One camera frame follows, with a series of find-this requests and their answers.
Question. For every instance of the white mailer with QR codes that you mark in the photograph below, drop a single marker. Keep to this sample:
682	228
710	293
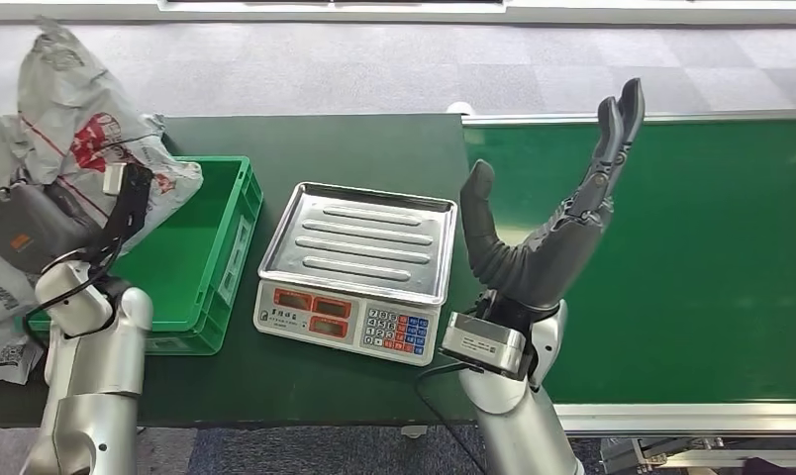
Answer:
4	357

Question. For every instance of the electronic scale with steel tray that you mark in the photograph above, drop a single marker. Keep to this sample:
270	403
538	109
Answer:
358	236

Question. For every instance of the white mailer with red print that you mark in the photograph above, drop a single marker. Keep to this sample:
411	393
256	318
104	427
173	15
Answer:
1	295

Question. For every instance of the white table foot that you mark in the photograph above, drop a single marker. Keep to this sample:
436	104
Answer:
414	431

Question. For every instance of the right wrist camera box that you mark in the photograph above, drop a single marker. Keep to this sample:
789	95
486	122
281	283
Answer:
483	344

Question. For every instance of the small white round object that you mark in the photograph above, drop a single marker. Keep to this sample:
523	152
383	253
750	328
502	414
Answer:
460	108

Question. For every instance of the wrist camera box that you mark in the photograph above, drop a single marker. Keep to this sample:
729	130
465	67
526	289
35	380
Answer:
130	203
483	344

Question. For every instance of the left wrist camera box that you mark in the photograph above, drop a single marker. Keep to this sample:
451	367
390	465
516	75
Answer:
130	203

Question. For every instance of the green plastic crate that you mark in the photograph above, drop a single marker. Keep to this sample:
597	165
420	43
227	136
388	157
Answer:
195	262

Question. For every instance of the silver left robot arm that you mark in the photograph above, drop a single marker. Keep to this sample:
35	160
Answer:
96	380

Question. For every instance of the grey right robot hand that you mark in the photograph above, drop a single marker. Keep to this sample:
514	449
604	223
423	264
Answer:
542	262

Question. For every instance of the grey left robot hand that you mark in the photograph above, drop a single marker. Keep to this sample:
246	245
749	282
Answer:
37	226

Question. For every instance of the green conveyor belt machine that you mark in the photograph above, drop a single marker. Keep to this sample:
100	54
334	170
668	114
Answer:
700	262

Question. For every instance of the grey plastic mailer package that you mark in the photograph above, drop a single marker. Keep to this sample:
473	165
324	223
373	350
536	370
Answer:
70	98

